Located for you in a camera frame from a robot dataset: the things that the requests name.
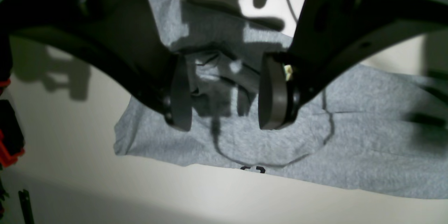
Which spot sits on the grey T-shirt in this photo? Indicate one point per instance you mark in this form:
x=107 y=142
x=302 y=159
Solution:
x=370 y=129

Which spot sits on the blue black bar clamp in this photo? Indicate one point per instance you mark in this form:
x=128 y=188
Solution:
x=26 y=207

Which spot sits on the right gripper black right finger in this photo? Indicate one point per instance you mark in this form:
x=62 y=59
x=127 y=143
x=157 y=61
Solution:
x=330 y=37

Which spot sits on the red black clamp top left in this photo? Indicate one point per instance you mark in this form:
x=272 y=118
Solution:
x=11 y=136

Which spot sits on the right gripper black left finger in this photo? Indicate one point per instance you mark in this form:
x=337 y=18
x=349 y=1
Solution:
x=119 y=37

